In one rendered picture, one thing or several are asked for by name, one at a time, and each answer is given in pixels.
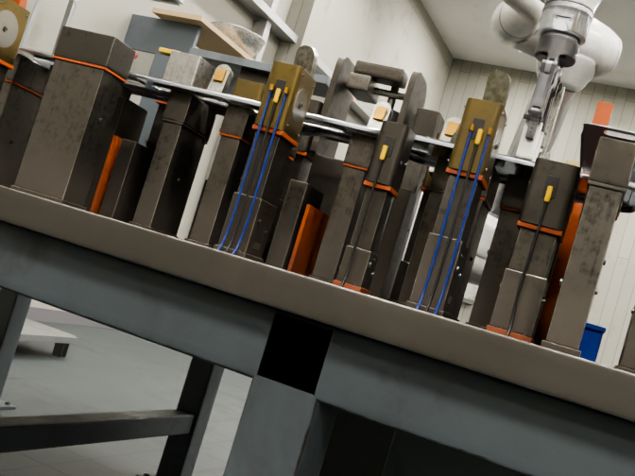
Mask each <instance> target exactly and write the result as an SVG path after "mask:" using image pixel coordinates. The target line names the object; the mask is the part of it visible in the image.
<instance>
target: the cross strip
mask: <svg viewBox="0 0 635 476"><path fill-rule="evenodd" d="M605 130H609V131H614V132H618V133H623V134H627V135H632V136H635V132H632V131H627V130H622V129H618V128H614V127H605V126H600V125H597V124H592V123H584V124H583V127H582V130H581V136H580V164H579V167H580V168H581V170H582V171H585V172H588V173H590V172H591V168H592V162H593V158H594V155H595V151H596V148H597V145H598V142H599V138H600V137H601V136H603V137H608V138H611V139H616V140H621V141H625V142H630V143H634V144H635V140H632V139H628V138H623V137H619V136H614V135H609V134H607V133H605V132H604V131H605ZM634 170H635V163H634V167H633V170H632V174H631V177H630V181H629V182H632V183H635V171H634Z"/></svg>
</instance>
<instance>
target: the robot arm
mask: <svg viewBox="0 0 635 476"><path fill-rule="evenodd" d="M502 1H503V2H502V3H501V4H500V5H499V6H498V7H497V8H496V10H495V11H494V13H493V15H492V18H491V30H492V33H493V35H494V37H495V38H496V39H497V40H498V41H499V42H500V43H502V44H505V45H510V46H511V47H512V48H515V49H517V50H519V51H521V52H523V53H525V54H527V55H529V56H532V57H534V58H536V59H537V60H538V61H537V70H536V71H537V77H538V79H537V82H536V85H535V87H534V90H533V92H532V94H531V96H530V99H529V101H528V103H527V106H526V108H525V111H524V113H523V117H522V120H521V122H520V124H519V126H518V128H517V131H516V133H515V136H514V138H513V140H512V143H511V145H510V148H509V150H508V152H507V155H508V156H511V157H515V158H520V159H524V160H528V161H533V162H535V161H536V158H537V157H538V155H539V151H540V148H541V142H542V138H543V135H546V136H547V133H548V132H545V130H546V125H547V122H548V118H549V114H550V111H551V108H552V105H553V101H554V98H555V97H556V94H557V90H558V84H560V81H561V83H562V87H565V94H564V96H563V99H562V103H561V106H560V109H559V113H558V118H557V121H556V124H555V127H554V130H553V138H552V139H551V141H550V143H549V146H548V149H547V152H549V153H550V151H551V148H552V147H553V145H554V142H555V140H556V138H557V136H558V133H559V131H560V128H561V126H562V124H563V121H564V119H565V117H566V114H567V112H568V110H569V108H570V106H571V104H572V102H573V99H574V97H575V92H580V91H581V90H582V89H583V88H585V86H586V85H587V84H588V83H589V82H590V81H591V80H592V78H593V77H595V78H600V77H604V76H606V75H608V74H609V73H610V72H611V71H612V70H613V69H614V68H615V66H616V65H617V63H618V60H619V58H620V55H621V51H622V41H621V39H620V38H619V37H618V36H617V35H616V34H615V33H614V32H613V31H612V30H611V29H610V28H609V27H607V26H606V25H604V24H602V23H601V22H599V21H598V20H596V19H595V18H593V15H594V12H595V10H596V8H597V7H598V5H599V4H600V2H601V0H502ZM504 189H505V185H504V184H500V183H499V186H498V190H497V193H496V197H495V199H494V203H493V206H492V209H491V211H490V212H489V213H488V217H487V220H486V224H485V227H484V229H483V233H482V236H481V240H480V243H479V247H478V249H477V253H476V256H475V259H474V263H473V266H472V272H471V275H470V278H469V281H468V283H470V284H474V285H478V286H479V282H480V280H481V277H482V273H483V270H484V266H485V263H486V259H487V257H488V253H487V252H488V249H489V247H490V244H491V241H492V237H493V234H494V231H495V228H496V224H497V221H498V217H499V214H500V211H501V210H500V208H499V207H500V202H501V198H502V195H503V192H504Z"/></svg>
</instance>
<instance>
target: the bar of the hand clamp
mask: <svg viewBox="0 0 635 476"><path fill-rule="evenodd" d="M564 94H565V87H562V83H561V81H560V84H558V90H557V94H556V97H555V98H554V101H553V105H552V108H551V111H550V114H549V118H548V122H547V125H546V130H545V132H548V133H547V136H546V135H543V138H542V142H541V148H542V151H541V156H540V158H544V156H545V153H546V152H547V149H548V146H549V143H550V140H551V137H552V134H553V130H554V127H555V124H556V121H557V118H558V113H559V109H560V106H561V103H562V99H563V96H564Z"/></svg>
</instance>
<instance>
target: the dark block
mask: <svg viewBox="0 0 635 476"><path fill-rule="evenodd" d="M444 123H445V121H444V119H443V117H442V115H441V113H440V112H439V111H435V110H428V109H423V108H418V110H417V113H416V116H415V120H414V123H413V126H412V130H413V132H414V133H415V134H417V135H420V136H425V137H429V138H433V139H435V138H437V135H438V133H439V132H440V133H441V132H442V130H443V126H444ZM426 170H427V166H426V165H422V164H419V163H416V162H414V161H411V160H408V163H407V166H406V168H405V172H404V175H403V181H402V184H401V187H402V188H405V189H409V190H412V191H413V192H414V194H415V195H416V196H417V200H416V204H415V207H414V210H413V213H412V216H411V219H410V223H409V226H408V230H407V233H406V235H405V239H404V242H403V248H402V251H401V255H400V258H399V261H398V264H397V267H396V270H395V274H394V277H393V281H392V283H391V286H390V290H389V293H388V296H387V298H389V297H390V294H391V291H392V286H393V284H394V281H395V278H396V275H397V271H398V268H399V265H400V261H401V260H402V258H403V253H404V250H405V247H406V243H407V240H408V236H409V233H410V231H411V227H412V224H413V221H414V217H415V214H416V210H417V208H418V205H419V201H420V195H421V192H422V190H421V189H420V187H421V186H422V180H423V179H424V177H425V173H426ZM389 299H390V298H389Z"/></svg>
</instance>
